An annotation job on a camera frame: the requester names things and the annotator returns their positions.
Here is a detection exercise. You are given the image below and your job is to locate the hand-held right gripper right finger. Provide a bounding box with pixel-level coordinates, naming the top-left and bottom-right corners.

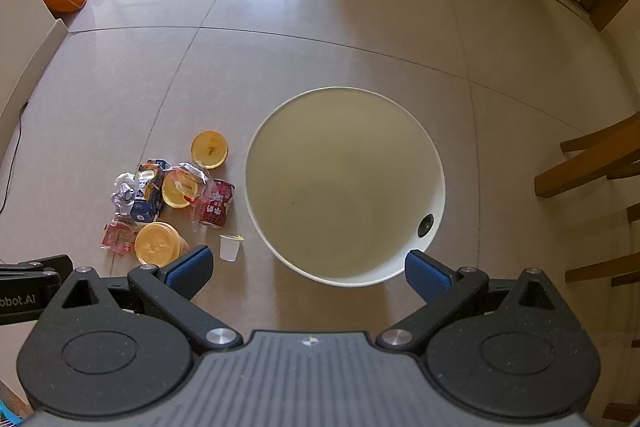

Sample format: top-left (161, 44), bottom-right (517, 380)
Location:
top-left (376, 250), bottom-right (576, 353)

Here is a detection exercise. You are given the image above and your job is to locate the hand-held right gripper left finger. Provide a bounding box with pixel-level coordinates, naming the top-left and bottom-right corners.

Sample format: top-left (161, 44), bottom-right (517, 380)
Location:
top-left (50, 245), bottom-right (245, 354)

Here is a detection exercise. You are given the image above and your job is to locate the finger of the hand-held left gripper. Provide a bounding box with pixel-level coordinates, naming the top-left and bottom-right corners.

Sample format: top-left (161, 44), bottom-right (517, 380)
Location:
top-left (0, 255), bottom-right (74, 283)

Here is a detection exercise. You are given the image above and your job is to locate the small white jelly cup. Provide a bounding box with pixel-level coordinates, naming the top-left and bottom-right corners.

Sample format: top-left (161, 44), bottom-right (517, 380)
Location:
top-left (219, 234), bottom-right (246, 263)

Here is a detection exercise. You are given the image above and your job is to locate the red printed milk tea cup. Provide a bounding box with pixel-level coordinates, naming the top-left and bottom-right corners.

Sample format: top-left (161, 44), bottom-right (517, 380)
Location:
top-left (197, 179), bottom-right (236, 228)

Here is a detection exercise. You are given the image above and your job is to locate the blue drink carton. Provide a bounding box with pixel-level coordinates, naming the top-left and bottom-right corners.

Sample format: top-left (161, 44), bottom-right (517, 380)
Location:
top-left (131, 159), bottom-right (171, 225)

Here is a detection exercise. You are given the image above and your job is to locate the clear plastic wrapper red strip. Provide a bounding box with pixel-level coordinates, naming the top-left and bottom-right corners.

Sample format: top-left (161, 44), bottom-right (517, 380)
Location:
top-left (161, 162), bottom-right (211, 210)

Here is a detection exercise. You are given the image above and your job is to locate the large white plastic bucket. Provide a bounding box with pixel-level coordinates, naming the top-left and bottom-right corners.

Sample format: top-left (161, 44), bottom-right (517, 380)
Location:
top-left (244, 87), bottom-right (447, 289)

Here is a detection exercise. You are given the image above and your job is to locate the yellow lidded cup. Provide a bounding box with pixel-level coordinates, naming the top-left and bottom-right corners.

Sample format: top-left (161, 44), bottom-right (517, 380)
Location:
top-left (134, 222), bottom-right (190, 265)

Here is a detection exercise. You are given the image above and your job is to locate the pink snack packet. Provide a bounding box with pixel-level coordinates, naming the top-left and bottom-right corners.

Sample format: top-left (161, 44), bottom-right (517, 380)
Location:
top-left (101, 219), bottom-right (143, 255)

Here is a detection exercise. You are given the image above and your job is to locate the crumpled silver wrapper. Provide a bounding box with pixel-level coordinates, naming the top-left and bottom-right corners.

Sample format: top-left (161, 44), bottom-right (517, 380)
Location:
top-left (111, 172), bottom-right (141, 218)

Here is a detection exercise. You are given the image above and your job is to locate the black cable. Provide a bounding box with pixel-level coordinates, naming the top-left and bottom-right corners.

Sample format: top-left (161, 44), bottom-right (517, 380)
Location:
top-left (0, 102), bottom-right (28, 212)

